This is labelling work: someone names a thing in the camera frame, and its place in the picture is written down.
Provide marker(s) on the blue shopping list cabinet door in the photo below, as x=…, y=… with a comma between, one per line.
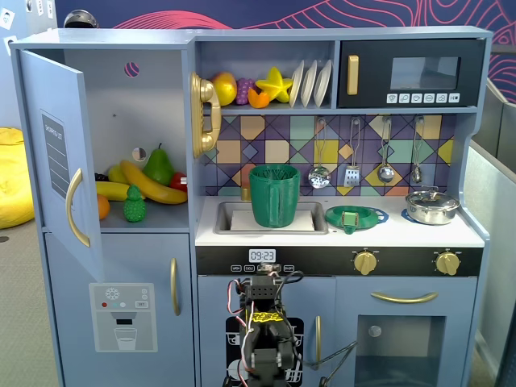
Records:
x=40, y=80

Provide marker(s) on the green toy pear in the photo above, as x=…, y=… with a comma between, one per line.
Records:
x=159, y=167

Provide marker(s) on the steel slotted spatula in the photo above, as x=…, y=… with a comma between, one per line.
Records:
x=352, y=177

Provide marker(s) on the gold toy telephone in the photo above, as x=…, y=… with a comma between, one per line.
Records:
x=205, y=90

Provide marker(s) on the blue oven door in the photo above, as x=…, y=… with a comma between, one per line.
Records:
x=346, y=306

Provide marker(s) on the white wall paper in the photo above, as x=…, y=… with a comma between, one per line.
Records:
x=6, y=18
x=45, y=7

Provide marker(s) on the yellow toy starfruit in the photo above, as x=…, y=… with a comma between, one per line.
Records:
x=276, y=84

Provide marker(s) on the gold toy faucet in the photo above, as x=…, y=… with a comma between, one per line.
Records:
x=245, y=194

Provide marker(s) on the small yellow toy banana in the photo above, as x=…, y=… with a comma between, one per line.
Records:
x=111, y=190

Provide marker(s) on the yellow toy lemon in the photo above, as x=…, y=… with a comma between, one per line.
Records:
x=115, y=174

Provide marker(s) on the orange toy slice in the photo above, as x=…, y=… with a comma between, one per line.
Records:
x=258, y=101

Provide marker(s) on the orange toy fruit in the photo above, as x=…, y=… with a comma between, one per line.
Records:
x=103, y=207

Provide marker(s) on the black toy microwave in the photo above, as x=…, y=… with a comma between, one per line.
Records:
x=371, y=56

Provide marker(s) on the dark toy berries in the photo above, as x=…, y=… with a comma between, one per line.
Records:
x=101, y=177

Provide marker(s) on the gold stove knob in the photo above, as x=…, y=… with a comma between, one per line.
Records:
x=447, y=263
x=365, y=263

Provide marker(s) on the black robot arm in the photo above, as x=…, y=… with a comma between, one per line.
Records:
x=262, y=292

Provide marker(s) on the blue dishwasher door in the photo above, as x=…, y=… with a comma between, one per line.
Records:
x=213, y=306

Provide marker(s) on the blue freezer door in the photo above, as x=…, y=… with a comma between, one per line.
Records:
x=121, y=258

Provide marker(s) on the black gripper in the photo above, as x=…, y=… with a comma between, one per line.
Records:
x=263, y=269

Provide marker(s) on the purple toy grapes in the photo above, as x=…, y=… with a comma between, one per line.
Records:
x=244, y=90

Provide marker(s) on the black dome helmet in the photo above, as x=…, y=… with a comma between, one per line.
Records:
x=80, y=20

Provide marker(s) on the blue wooden toy kitchen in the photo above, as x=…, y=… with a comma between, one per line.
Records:
x=121, y=40

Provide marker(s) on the white toy plate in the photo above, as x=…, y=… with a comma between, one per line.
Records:
x=296, y=84
x=309, y=82
x=323, y=80

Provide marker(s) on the yellow beanbag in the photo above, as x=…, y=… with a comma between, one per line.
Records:
x=12, y=181

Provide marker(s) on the green toy pineapple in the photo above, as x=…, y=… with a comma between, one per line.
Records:
x=134, y=207

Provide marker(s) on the yellow red toy mango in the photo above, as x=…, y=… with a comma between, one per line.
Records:
x=225, y=86

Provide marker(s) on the large yellow toy banana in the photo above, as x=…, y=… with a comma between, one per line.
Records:
x=155, y=192

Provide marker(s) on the steel pot with lid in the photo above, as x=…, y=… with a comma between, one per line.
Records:
x=431, y=209

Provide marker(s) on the steel whisk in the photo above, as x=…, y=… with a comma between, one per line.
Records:
x=416, y=174

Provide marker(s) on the steel slotted ladle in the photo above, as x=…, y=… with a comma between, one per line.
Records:
x=319, y=177

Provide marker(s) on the red toy pepper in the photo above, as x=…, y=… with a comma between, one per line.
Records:
x=179, y=181

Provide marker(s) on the green printed disc lid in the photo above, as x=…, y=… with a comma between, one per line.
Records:
x=334, y=217

